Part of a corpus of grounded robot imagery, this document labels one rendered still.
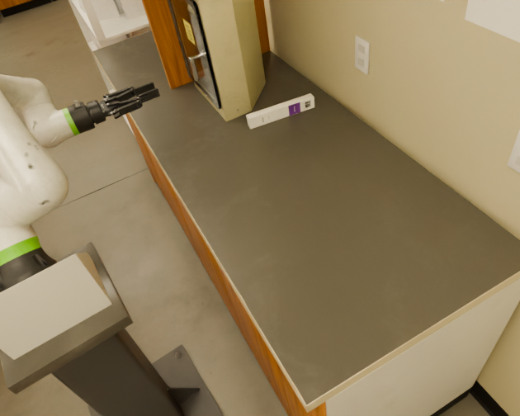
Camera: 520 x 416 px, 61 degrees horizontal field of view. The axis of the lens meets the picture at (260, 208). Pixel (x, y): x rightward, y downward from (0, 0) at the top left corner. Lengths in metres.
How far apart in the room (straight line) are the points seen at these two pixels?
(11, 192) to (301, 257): 0.73
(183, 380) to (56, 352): 0.97
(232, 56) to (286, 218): 0.62
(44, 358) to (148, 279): 1.30
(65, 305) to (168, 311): 1.18
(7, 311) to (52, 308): 0.10
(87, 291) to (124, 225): 1.65
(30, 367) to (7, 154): 0.52
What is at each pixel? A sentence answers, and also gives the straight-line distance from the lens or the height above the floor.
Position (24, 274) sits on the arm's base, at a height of 1.13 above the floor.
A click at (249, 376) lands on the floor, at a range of 2.10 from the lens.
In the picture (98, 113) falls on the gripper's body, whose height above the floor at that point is 1.16.
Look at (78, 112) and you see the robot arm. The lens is 1.56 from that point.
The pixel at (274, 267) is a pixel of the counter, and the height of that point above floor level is 0.94.
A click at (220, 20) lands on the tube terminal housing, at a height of 1.31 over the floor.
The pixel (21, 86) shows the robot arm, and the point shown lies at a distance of 1.58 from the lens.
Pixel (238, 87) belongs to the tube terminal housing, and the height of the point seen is 1.06.
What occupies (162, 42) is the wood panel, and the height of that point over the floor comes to 1.15.
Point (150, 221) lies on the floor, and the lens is 2.79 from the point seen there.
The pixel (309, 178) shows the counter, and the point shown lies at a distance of 1.43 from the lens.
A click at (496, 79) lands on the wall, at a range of 1.21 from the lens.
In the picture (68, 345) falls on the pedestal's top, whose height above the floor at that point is 0.94.
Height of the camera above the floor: 1.92
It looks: 46 degrees down
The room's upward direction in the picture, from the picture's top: 11 degrees counter-clockwise
